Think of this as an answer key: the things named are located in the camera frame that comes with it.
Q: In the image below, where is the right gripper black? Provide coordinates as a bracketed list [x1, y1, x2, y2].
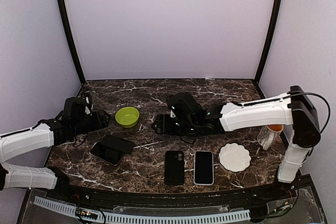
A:
[151, 114, 197, 137]

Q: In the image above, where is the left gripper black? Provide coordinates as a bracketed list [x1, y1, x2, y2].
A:
[72, 110, 111, 137]

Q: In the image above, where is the black phone case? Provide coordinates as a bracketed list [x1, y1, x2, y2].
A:
[100, 135, 135, 154]
[164, 151, 185, 186]

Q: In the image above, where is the dark screen phone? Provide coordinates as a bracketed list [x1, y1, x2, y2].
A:
[90, 142, 124, 166]

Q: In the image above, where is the lavender phone case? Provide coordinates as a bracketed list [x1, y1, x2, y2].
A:
[193, 150, 215, 186]

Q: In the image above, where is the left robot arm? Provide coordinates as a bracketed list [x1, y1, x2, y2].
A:
[1, 95, 110, 201]

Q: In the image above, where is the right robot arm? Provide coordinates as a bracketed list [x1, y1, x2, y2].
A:
[152, 86, 324, 200]

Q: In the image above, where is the green bowl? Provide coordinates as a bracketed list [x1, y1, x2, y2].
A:
[115, 106, 140, 129]

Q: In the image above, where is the white scalloped dish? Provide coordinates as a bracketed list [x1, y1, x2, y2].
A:
[218, 143, 251, 173]

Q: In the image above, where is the patterned white mug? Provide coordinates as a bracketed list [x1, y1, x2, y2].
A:
[257, 124, 284, 151]

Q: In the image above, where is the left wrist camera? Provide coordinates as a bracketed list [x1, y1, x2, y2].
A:
[82, 92, 92, 114]

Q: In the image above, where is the black front rail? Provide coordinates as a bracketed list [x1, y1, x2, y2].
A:
[28, 175, 313, 210]

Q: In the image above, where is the white cable duct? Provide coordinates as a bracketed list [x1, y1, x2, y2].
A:
[33, 196, 250, 223]

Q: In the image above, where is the left black frame post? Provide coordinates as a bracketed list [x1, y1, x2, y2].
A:
[57, 0, 86, 85]

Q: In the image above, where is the black frame post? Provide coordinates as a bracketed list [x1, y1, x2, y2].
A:
[254, 0, 281, 86]
[57, 0, 86, 85]

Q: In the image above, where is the right black frame post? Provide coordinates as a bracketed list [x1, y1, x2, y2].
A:
[254, 0, 281, 86]

